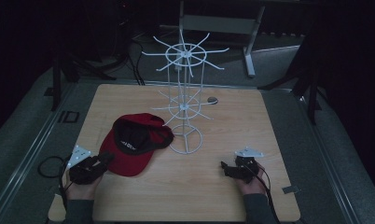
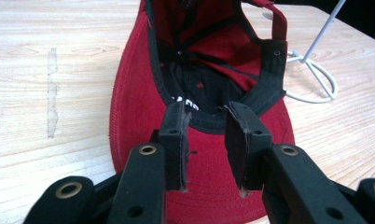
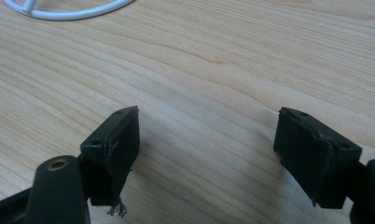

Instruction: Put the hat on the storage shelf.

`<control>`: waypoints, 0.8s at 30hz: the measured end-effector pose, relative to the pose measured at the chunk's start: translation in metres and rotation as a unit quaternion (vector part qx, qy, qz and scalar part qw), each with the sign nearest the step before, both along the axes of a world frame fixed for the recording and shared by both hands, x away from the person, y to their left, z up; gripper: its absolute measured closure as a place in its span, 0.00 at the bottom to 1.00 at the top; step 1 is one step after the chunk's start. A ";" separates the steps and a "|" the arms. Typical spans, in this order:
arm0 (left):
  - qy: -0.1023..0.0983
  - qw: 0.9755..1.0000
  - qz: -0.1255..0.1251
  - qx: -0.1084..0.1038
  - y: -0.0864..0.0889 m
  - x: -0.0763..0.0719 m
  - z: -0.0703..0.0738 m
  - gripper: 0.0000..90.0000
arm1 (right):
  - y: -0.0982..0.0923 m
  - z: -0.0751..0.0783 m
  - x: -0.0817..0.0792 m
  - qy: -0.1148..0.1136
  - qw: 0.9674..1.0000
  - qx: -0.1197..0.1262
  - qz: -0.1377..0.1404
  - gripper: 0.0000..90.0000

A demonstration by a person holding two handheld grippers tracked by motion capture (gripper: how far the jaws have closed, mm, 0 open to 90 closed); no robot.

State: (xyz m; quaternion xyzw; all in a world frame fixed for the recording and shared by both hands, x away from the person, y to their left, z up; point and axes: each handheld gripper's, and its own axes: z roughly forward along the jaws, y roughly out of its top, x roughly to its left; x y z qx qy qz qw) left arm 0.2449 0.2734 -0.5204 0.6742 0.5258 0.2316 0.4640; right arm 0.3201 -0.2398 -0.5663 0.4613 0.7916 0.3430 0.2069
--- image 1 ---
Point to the black floor bracket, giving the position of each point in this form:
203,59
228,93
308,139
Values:
68,116

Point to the black tripod stand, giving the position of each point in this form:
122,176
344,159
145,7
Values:
303,84
73,70

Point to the grey table grommet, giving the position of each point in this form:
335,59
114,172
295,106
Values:
212,100

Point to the person's left hand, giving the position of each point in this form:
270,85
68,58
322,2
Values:
81,189

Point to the grey metal desk frame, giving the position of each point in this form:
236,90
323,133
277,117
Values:
221,31

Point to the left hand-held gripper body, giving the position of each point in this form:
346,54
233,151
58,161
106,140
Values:
83,169

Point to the red baseball cap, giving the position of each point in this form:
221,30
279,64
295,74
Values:
134,146

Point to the person's right hand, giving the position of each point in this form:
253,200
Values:
253,186

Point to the grey tape piece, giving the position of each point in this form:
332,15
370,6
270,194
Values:
290,189

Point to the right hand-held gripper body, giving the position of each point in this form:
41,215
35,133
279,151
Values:
244,165

